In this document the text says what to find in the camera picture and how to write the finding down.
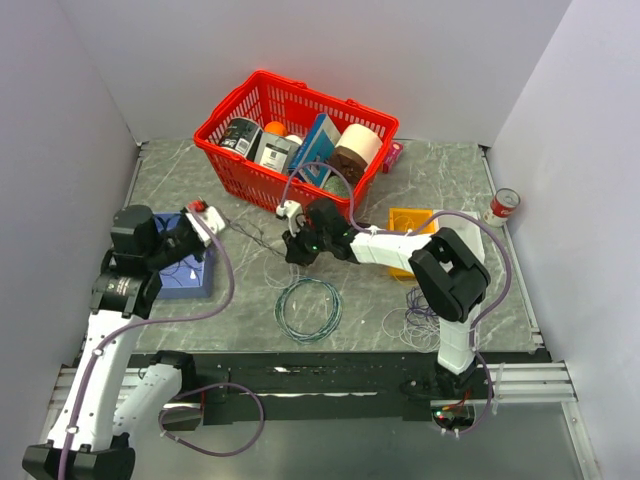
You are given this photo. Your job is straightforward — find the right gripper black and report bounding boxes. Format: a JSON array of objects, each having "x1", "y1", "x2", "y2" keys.
[{"x1": 283, "y1": 220, "x2": 332, "y2": 269}]

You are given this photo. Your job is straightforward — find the multicolour wires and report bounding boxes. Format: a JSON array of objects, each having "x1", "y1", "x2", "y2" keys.
[{"x1": 164, "y1": 214, "x2": 301, "y2": 291}]

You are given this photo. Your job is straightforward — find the purple wire bundle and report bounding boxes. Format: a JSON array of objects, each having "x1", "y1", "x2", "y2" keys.
[{"x1": 403, "y1": 284, "x2": 444, "y2": 327}]

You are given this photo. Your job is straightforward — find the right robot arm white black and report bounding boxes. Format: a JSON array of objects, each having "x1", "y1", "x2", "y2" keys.
[{"x1": 276, "y1": 198, "x2": 491, "y2": 399}]

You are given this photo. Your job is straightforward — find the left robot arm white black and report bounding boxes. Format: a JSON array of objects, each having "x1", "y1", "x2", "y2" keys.
[{"x1": 22, "y1": 201, "x2": 225, "y2": 479}]

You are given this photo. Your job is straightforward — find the blue plastic bin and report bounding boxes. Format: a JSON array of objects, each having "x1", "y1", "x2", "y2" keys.
[{"x1": 154, "y1": 212, "x2": 215, "y2": 300}]

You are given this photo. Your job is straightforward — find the green scouring sponge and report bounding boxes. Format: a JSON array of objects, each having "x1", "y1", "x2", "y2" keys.
[{"x1": 323, "y1": 175, "x2": 353, "y2": 199}]

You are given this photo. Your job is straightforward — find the brown roll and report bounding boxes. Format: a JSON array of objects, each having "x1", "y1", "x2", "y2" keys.
[{"x1": 327, "y1": 146, "x2": 368, "y2": 186}]

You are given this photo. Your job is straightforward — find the grey labelled pouch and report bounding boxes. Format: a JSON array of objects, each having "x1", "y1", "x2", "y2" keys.
[{"x1": 254, "y1": 132, "x2": 302, "y2": 173}]

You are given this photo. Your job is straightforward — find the yellow plastic bin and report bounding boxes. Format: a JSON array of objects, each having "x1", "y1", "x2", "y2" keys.
[{"x1": 388, "y1": 207, "x2": 435, "y2": 282}]

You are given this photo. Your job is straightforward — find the blue Harrys box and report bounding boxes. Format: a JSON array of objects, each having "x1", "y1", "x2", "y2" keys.
[{"x1": 288, "y1": 113, "x2": 341, "y2": 188}]

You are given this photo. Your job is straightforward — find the white paper towel roll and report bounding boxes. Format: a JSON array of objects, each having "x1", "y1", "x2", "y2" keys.
[{"x1": 336, "y1": 123, "x2": 383, "y2": 170}]

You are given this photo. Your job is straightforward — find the orange fruit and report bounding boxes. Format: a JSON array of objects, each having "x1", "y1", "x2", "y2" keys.
[{"x1": 264, "y1": 121, "x2": 288, "y2": 137}]

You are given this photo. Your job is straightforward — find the black cylindrical can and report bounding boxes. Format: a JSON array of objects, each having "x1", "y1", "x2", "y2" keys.
[{"x1": 218, "y1": 117, "x2": 263, "y2": 161}]

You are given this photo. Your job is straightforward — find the pink small box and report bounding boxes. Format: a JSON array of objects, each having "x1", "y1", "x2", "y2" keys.
[{"x1": 382, "y1": 141, "x2": 404, "y2": 174}]

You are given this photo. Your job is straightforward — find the red plastic shopping basket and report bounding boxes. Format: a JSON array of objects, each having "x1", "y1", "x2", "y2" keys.
[{"x1": 193, "y1": 70, "x2": 399, "y2": 214}]

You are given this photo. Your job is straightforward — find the white plastic bin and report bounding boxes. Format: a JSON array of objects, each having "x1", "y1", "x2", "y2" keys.
[{"x1": 431, "y1": 215, "x2": 485, "y2": 262}]

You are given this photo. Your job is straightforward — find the red white soup can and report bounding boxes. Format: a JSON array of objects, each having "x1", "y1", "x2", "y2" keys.
[{"x1": 483, "y1": 188, "x2": 521, "y2": 228}]

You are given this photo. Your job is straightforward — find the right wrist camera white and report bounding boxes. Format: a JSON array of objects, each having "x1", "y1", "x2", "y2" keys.
[{"x1": 275, "y1": 200, "x2": 303, "y2": 237}]

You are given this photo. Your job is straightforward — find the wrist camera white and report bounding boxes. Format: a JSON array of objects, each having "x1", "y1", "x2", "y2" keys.
[
  {"x1": 184, "y1": 199, "x2": 226, "y2": 247},
  {"x1": 275, "y1": 200, "x2": 303, "y2": 237}
]

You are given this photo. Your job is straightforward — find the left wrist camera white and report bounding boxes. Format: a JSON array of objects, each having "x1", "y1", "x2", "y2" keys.
[{"x1": 184, "y1": 199, "x2": 226, "y2": 247}]

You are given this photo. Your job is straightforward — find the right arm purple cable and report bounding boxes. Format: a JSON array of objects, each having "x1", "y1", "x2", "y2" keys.
[{"x1": 282, "y1": 161, "x2": 513, "y2": 437}]

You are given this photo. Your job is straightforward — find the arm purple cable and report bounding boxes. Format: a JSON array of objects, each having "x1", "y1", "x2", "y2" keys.
[
  {"x1": 57, "y1": 229, "x2": 266, "y2": 480},
  {"x1": 282, "y1": 161, "x2": 513, "y2": 437}
]

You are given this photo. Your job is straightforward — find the green blue wire coil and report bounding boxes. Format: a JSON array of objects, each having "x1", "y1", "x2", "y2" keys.
[{"x1": 274, "y1": 277, "x2": 344, "y2": 344}]

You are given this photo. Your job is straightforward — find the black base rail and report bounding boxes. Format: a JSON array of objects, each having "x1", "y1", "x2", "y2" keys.
[{"x1": 72, "y1": 351, "x2": 551, "y2": 426}]

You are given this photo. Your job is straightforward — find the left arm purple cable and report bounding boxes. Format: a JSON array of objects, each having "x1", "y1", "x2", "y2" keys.
[{"x1": 57, "y1": 229, "x2": 266, "y2": 480}]

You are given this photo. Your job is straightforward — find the aluminium frame rail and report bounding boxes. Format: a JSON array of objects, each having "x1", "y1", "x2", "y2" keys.
[{"x1": 489, "y1": 362, "x2": 577, "y2": 404}]

